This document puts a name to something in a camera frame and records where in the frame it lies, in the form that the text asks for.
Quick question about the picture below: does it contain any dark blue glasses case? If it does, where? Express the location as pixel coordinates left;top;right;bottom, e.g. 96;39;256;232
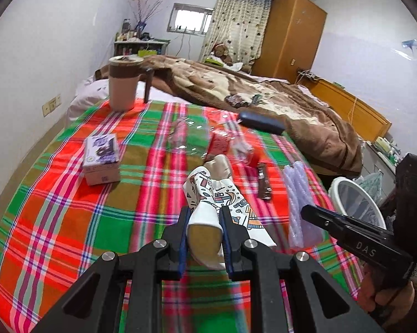
237;110;285;135

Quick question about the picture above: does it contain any dark crumpled wrapper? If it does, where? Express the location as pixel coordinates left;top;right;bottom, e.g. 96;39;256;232
224;94;250;109

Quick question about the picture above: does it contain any small purple white carton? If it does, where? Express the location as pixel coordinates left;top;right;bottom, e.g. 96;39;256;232
83;133;120;186

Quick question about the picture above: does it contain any white trash bin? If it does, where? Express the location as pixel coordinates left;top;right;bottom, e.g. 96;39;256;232
329;177;386;229

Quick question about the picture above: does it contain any barred window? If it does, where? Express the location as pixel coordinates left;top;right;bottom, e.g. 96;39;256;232
167;3;214;36

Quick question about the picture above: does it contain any cluttered wall shelf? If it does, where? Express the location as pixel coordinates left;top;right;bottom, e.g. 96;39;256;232
113;39;171;57

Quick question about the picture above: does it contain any wooden headboard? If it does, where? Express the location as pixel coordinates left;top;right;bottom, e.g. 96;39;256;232
300;77;391;141

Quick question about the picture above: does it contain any wall power socket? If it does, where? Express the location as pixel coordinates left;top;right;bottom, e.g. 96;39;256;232
42;94;61;117

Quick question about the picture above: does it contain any plaid colourful blanket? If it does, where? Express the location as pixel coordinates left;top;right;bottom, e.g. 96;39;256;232
0;102;362;332

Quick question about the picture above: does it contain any brown fleece blanket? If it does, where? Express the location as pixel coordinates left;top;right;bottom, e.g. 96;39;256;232
94;54;364;178

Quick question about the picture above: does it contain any green plastic bag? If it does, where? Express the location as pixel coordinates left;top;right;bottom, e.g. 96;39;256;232
354;171;383;204

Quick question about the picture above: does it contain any small green box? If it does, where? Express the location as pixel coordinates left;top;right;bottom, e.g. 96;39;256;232
251;94;263;106

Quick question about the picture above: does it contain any brown teddy bear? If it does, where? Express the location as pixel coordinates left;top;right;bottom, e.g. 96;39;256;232
211;44;233;66

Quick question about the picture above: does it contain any brown snack wrapper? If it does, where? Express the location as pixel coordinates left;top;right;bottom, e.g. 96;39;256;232
257;162;272;201

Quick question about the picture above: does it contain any patterned white paper cup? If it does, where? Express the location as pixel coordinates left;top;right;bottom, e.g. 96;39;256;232
182;165;277;271

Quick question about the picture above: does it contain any vase with dry branches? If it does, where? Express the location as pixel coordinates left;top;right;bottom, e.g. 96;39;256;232
130;0;163;38

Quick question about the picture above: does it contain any white bed sheet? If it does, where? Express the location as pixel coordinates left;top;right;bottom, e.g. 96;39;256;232
64;77;188;128

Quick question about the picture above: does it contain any patterned curtain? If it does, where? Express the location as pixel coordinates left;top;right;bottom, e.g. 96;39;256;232
199;0;272;65

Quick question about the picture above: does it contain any clear bottle red label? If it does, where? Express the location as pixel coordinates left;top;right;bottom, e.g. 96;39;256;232
166;117;261;168

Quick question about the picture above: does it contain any beige brown lidded mug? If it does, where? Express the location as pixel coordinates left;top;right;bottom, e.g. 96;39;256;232
109;55;154;112

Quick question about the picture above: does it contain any cream leaf paper cup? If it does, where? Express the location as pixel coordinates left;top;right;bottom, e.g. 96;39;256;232
203;154;233;181

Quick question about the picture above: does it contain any wooden wardrobe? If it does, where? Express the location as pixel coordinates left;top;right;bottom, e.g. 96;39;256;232
251;0;327;83

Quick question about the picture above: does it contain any right hand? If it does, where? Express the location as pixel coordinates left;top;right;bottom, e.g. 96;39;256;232
357;263;415;326

